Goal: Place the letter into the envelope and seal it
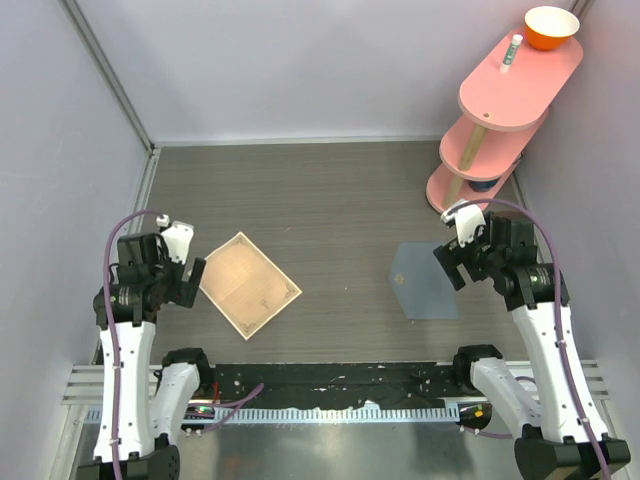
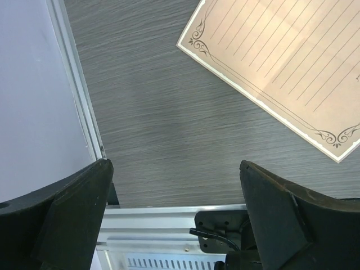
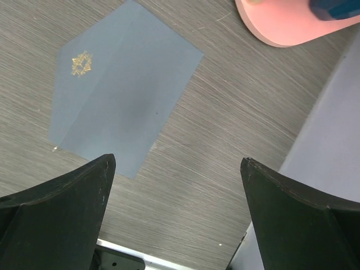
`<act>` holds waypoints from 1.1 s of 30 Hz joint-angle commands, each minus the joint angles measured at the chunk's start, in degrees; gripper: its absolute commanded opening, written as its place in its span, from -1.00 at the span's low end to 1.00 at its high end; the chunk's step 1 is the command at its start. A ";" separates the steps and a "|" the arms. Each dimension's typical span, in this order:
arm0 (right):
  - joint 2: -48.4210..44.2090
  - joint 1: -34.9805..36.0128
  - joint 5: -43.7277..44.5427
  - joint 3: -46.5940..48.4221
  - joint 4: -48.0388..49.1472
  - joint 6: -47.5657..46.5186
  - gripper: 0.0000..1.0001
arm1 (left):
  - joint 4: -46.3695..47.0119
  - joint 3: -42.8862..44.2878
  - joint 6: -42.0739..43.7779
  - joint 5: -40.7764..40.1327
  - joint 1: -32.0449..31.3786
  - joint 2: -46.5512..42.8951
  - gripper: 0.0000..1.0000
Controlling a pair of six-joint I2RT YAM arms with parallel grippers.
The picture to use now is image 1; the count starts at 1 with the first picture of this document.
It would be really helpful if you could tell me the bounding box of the blue grey envelope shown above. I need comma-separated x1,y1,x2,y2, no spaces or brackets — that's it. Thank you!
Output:
388,242,459,321

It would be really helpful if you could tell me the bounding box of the beige letter paper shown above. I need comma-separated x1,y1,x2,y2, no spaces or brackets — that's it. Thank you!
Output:
200,232,302,340

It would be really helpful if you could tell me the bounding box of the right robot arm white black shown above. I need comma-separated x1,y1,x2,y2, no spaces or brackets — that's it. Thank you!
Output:
434,202,631,479

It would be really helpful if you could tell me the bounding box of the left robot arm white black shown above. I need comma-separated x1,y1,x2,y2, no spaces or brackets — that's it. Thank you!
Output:
76,222,213,479

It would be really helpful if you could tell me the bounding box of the blue object under shelf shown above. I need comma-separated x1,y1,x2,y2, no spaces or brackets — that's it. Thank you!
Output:
468,178,500,192

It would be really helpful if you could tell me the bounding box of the pink three tier shelf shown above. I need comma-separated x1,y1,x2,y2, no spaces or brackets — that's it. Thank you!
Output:
425,28,583,212

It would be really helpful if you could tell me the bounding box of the white glue stick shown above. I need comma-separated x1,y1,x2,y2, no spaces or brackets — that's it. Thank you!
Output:
499,34,523,74

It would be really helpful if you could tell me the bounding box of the orange bowl white inside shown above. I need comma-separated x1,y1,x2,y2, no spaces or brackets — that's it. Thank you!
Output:
524,6,580,51

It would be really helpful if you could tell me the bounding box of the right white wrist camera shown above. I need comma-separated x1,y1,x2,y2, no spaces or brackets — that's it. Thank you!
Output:
440,199,486,247

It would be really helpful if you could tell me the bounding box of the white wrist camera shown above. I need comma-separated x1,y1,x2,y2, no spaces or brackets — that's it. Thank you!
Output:
156,214,194,265
440,199,486,247

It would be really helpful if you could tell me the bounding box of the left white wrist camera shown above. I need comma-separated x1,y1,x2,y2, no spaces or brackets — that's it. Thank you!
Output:
156,214,194,265

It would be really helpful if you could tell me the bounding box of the white slotted cable duct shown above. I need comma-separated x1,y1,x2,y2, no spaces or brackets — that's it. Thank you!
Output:
84,404,461,425

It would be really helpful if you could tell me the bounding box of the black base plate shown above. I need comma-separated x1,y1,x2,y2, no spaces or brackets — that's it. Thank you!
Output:
212,362,481,410

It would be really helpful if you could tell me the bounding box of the aluminium frame rail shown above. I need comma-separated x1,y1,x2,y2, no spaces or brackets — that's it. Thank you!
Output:
59,0,154,153

